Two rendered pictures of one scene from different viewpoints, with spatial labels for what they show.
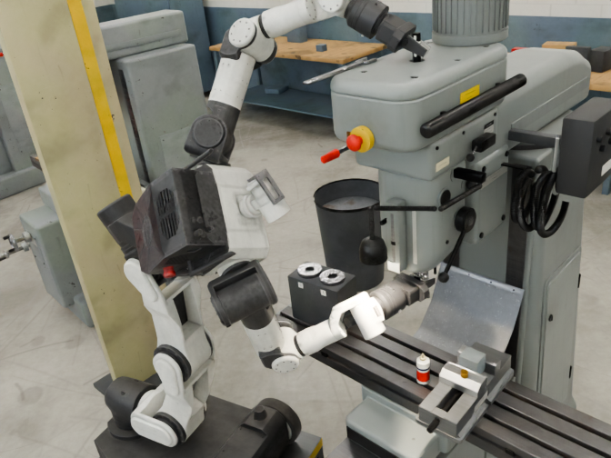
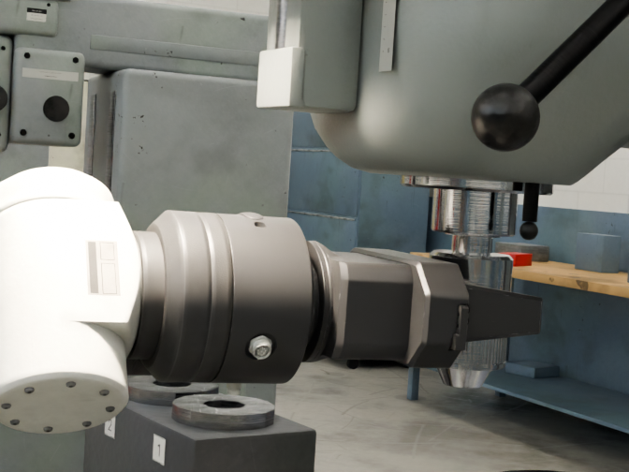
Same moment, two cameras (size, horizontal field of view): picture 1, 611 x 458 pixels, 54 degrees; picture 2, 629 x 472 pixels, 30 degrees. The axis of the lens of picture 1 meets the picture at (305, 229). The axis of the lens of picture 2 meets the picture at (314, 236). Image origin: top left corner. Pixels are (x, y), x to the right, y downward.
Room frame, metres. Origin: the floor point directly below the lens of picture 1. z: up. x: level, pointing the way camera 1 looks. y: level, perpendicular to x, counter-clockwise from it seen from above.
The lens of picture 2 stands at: (0.83, -0.42, 1.31)
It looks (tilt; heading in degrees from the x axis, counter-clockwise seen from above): 3 degrees down; 16
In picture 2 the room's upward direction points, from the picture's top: 4 degrees clockwise
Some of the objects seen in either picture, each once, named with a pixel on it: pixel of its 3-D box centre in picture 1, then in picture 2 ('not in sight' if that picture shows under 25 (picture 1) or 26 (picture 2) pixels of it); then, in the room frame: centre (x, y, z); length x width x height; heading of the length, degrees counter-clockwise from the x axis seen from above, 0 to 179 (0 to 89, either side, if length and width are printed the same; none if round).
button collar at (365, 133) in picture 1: (362, 139); not in sight; (1.33, -0.16, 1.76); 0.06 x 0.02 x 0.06; 43
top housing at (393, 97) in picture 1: (420, 90); not in sight; (1.50, -0.33, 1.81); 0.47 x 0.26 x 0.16; 133
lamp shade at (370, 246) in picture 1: (373, 247); not in sight; (1.32, -0.17, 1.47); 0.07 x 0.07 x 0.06
